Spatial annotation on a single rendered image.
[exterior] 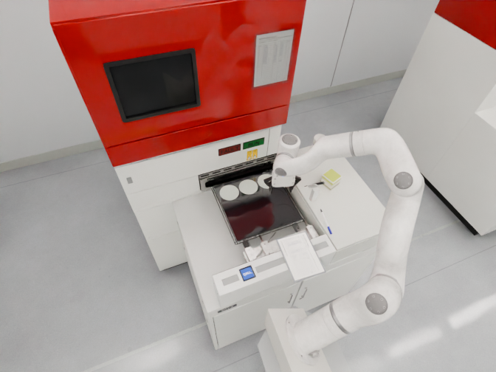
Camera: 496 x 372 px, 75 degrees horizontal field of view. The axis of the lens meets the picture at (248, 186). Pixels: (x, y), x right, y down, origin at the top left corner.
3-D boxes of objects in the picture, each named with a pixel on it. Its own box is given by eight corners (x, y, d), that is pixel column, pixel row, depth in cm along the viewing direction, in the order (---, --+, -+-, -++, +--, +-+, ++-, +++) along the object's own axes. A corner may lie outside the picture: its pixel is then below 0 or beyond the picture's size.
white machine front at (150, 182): (133, 209, 170) (110, 156, 138) (272, 168, 191) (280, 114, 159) (133, 213, 168) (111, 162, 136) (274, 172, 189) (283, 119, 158)
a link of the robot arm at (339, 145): (353, 175, 112) (275, 181, 128) (359, 145, 122) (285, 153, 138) (348, 156, 107) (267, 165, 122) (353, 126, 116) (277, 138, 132)
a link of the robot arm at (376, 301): (354, 328, 120) (411, 297, 111) (341, 347, 104) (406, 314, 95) (335, 298, 124) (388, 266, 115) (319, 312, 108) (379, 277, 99)
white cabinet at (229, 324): (188, 266, 238) (171, 202, 174) (303, 226, 263) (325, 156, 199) (215, 356, 201) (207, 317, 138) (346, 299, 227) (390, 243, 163)
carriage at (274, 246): (242, 254, 152) (242, 252, 150) (309, 230, 162) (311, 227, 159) (249, 269, 148) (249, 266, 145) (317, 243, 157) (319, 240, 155)
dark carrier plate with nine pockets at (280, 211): (213, 187, 171) (213, 187, 171) (272, 170, 180) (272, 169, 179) (237, 240, 152) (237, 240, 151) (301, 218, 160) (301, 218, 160)
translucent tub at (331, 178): (319, 182, 166) (321, 174, 161) (328, 176, 169) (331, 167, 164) (330, 191, 163) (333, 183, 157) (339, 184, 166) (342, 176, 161)
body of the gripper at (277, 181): (274, 173, 134) (271, 189, 143) (298, 171, 135) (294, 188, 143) (271, 159, 138) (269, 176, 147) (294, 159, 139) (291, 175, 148)
